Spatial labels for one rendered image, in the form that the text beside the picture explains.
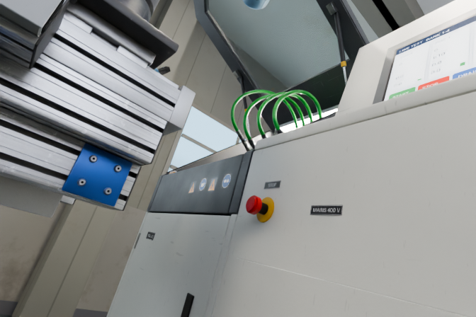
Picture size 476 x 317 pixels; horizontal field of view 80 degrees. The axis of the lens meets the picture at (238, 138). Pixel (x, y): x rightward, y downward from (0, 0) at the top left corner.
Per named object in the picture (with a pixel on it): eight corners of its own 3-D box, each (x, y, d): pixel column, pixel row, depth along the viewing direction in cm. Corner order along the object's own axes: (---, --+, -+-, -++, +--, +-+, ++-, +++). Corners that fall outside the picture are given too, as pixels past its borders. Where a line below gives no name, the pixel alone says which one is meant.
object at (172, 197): (149, 211, 118) (162, 175, 124) (159, 214, 120) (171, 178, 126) (227, 213, 68) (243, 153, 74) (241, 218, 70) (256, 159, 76)
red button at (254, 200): (239, 216, 56) (245, 191, 58) (254, 222, 58) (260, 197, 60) (255, 216, 52) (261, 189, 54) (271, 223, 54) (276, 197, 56)
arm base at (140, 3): (76, -16, 47) (102, -53, 51) (61, 25, 59) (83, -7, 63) (156, 40, 55) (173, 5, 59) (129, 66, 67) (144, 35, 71)
